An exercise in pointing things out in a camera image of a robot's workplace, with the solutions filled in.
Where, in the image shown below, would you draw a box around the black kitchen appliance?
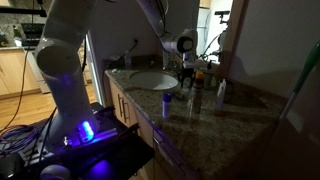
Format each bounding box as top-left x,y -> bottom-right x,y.
20,22 -> 44,47

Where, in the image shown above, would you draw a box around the white tapered bottle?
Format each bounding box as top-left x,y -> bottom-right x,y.
162,49 -> 171,70

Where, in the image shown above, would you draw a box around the white kitchen oven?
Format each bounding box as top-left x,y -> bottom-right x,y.
26,49 -> 52,95

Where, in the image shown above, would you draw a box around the wooden kitchen cabinet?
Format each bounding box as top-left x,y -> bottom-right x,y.
0,49 -> 39,100

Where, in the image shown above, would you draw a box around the black robot platform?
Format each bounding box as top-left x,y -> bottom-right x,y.
0,101 -> 156,180

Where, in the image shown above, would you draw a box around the chrome sink faucet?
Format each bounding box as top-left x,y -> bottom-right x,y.
165,59 -> 183,76

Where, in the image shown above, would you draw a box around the thin reddish hanging cable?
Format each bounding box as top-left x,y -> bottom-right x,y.
0,46 -> 32,134

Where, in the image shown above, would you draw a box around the green soap pump bottle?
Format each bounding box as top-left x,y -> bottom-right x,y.
203,59 -> 215,91

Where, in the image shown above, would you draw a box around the grey dome object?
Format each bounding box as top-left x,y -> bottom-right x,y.
39,164 -> 73,180

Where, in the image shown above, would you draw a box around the white door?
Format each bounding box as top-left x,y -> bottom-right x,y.
84,33 -> 105,108

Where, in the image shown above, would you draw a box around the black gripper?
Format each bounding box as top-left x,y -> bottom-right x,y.
179,66 -> 196,90

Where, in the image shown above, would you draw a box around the black power cable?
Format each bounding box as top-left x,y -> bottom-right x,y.
104,39 -> 140,69

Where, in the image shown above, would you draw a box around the small clear bottle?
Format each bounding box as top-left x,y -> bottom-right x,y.
215,78 -> 228,111

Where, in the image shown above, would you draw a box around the orange cap spray bottle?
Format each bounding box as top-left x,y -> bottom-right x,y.
190,70 -> 205,115

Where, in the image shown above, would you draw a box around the black red clamp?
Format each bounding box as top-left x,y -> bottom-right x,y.
94,103 -> 116,118
124,122 -> 141,134

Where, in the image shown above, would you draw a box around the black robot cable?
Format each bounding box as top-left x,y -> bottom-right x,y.
154,0 -> 169,38

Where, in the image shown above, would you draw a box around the coiled cable bundle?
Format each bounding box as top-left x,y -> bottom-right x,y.
0,123 -> 42,158

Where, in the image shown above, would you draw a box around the metal bar cabinet handle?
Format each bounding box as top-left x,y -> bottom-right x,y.
122,98 -> 132,125
116,93 -> 125,118

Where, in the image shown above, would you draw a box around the white oval sink basin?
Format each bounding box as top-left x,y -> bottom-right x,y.
128,70 -> 180,91

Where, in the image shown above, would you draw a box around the wooden vanity cabinet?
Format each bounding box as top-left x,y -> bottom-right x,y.
105,74 -> 201,180

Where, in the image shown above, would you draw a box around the wood framed mirror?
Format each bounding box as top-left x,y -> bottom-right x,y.
193,0 -> 250,79

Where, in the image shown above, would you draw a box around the blue white toothbrush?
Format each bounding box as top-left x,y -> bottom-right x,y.
181,79 -> 192,100

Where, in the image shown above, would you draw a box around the black base cable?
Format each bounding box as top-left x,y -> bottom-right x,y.
28,103 -> 58,166

